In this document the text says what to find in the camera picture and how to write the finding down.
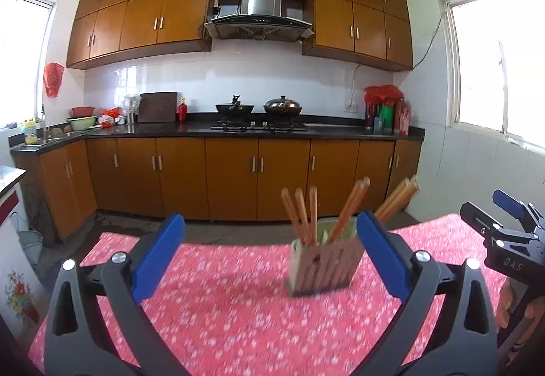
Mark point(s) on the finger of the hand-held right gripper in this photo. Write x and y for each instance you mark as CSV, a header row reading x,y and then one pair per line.
x,y
481,218
509,203

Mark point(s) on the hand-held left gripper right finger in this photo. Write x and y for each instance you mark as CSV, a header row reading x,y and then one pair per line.
x,y
381,252

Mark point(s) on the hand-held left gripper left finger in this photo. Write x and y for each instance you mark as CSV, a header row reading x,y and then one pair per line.
x,y
159,248

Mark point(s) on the slatted chopstick holder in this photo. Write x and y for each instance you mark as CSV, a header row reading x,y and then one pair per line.
x,y
323,269

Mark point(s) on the person's right hand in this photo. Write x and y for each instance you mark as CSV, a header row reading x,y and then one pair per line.
x,y
507,301

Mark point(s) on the wooden lower kitchen cabinets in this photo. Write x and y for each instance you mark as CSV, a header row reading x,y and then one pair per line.
x,y
230,175

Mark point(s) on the wooden kitchen cabinets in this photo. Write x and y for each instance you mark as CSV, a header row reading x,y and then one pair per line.
x,y
230,175
140,18

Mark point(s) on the pink floral tablecloth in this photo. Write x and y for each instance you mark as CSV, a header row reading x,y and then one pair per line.
x,y
238,316

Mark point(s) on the large red bottle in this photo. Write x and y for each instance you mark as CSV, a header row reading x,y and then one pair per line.
x,y
403,118

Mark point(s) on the small blue box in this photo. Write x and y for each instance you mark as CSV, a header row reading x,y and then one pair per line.
x,y
378,125

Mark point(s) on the pale plastic basket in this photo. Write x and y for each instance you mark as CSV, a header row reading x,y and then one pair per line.
x,y
30,246

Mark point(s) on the black kitchen countertop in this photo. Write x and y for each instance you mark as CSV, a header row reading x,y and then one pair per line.
x,y
332,131

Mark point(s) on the green box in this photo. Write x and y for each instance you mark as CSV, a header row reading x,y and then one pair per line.
x,y
386,118

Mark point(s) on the slim red bottle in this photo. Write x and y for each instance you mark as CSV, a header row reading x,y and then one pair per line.
x,y
369,116

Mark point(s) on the small red bottle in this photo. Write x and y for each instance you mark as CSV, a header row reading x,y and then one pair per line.
x,y
183,112

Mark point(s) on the window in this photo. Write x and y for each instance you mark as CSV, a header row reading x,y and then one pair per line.
x,y
494,65
23,60

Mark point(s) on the dark wooden cutting board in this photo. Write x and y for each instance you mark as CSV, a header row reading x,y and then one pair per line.
x,y
157,107

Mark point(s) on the red and white plastic bag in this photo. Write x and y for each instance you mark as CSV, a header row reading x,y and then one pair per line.
x,y
110,116

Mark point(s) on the white floral cabinet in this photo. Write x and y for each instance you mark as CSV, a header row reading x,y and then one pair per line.
x,y
17,265

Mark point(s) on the green basin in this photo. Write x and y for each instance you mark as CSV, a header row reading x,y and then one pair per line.
x,y
83,123

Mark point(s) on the red basin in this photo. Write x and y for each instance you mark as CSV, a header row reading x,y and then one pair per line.
x,y
83,111

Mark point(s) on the black gas stove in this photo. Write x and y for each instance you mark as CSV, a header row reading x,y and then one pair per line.
x,y
259,126

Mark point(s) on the black wok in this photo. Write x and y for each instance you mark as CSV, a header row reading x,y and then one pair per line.
x,y
234,108

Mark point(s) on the yellow detergent bottle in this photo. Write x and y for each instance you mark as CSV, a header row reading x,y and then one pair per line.
x,y
30,133

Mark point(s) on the lidded cooking pot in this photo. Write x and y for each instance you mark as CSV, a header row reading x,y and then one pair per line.
x,y
282,106

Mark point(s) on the red hanging plastic bag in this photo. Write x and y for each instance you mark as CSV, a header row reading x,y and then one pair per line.
x,y
54,80

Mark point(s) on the wooden upper kitchen cabinets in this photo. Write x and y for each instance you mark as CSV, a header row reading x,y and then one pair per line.
x,y
140,18

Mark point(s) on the steel range hood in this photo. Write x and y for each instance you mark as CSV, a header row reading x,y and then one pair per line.
x,y
259,20

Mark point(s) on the white wall socket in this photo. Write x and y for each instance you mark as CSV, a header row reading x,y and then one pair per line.
x,y
351,108

